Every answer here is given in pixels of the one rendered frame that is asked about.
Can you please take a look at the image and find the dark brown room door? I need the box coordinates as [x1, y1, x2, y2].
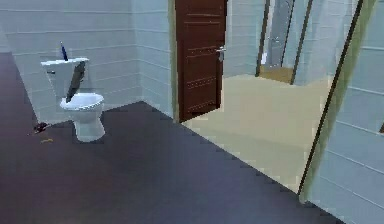
[174, 0, 229, 124]

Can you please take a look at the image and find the white toilet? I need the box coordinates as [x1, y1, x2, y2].
[40, 57, 107, 144]

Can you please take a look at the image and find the silver door handle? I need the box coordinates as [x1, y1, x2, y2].
[215, 46, 227, 63]

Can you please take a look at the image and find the small dark red object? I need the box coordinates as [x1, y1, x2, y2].
[33, 121, 50, 135]

